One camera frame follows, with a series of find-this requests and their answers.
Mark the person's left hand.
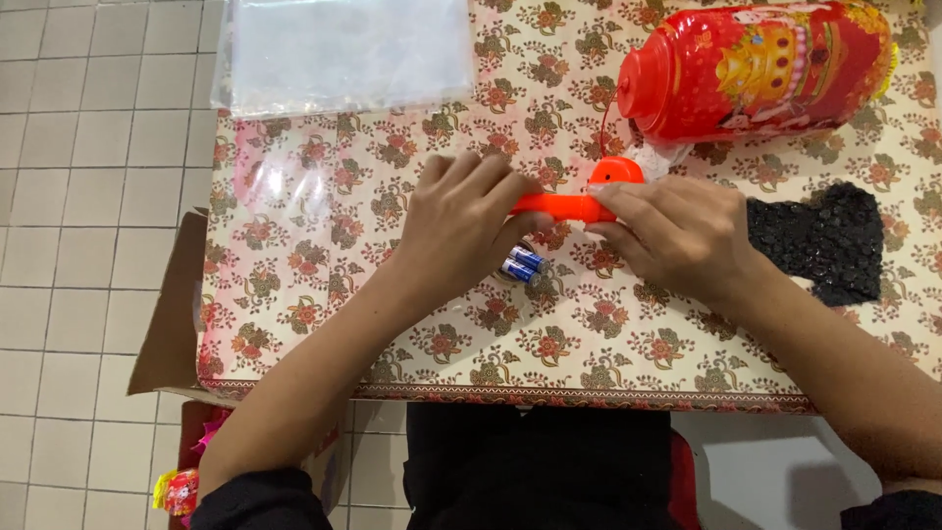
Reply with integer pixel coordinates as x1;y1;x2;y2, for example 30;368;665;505
390;149;555;311

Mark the small red yellow lantern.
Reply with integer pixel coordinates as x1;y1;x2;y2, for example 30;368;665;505
152;467;202;518

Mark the crumpled clear plastic wrap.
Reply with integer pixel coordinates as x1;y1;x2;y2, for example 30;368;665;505
626;140;694;183

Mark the red chair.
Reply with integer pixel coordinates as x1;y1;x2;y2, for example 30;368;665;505
668;430;704;530

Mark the thin red wire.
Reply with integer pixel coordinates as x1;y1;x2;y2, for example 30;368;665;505
599;82;624;160

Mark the blue battery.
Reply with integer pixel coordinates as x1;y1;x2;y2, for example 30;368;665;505
502;258;542;286
511;246;550;273

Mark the person's black clothing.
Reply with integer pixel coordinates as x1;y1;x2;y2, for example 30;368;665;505
189;402;942;530

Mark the red printed plastic lantern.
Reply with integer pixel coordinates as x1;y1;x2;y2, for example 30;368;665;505
616;0;899;146

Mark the person's right hand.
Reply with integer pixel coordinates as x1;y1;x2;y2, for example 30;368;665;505
584;178;771;303

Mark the stack of clear plastic bags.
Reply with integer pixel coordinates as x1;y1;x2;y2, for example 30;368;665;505
209;0;477;121

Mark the round metal tin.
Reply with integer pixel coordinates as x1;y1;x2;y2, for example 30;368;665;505
492;239;541;287

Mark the pink paper piece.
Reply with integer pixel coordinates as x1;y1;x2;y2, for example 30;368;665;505
191;408;234;451

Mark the orange plastic lantern handle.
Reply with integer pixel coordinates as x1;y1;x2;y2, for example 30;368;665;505
508;156;646;225

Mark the floral patterned tablecloth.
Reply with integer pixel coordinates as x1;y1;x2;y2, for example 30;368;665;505
194;0;942;415

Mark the clear flat plastic bag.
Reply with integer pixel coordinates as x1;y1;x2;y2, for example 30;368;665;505
230;136;350;247

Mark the brown cardboard box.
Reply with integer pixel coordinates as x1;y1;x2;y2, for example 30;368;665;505
127;208;356;530

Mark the black bubble wrap piece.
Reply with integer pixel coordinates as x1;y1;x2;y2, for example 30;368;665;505
746;182;886;308

